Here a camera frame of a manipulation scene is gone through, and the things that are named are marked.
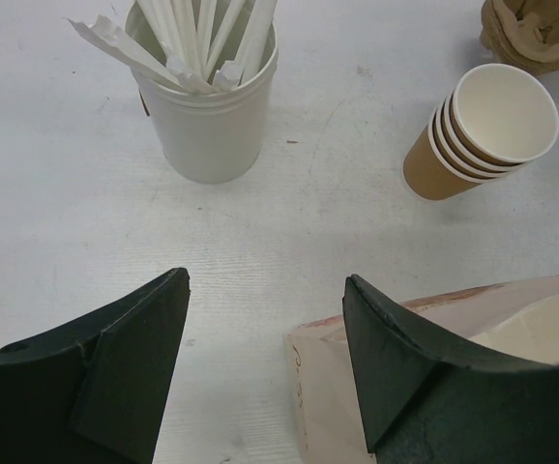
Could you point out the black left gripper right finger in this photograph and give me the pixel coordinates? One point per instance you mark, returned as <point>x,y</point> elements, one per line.
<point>427,395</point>

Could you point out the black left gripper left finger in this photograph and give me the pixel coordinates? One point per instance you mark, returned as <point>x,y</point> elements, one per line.
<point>94,390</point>

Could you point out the printed paper takeout bag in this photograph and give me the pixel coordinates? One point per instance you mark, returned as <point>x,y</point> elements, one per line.
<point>519,318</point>

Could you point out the brown cardboard cup carrier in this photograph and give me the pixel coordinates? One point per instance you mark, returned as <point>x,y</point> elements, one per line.
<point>523,34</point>

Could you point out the white cylindrical straw holder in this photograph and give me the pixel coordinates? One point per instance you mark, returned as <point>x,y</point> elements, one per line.
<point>213,133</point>

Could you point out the stack of brown paper cups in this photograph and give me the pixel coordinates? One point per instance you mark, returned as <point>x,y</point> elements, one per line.
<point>498,119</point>

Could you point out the white wrapped straw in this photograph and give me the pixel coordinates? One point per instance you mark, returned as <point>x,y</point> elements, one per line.
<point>249,53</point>
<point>160,16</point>
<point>110,38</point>
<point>195,32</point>

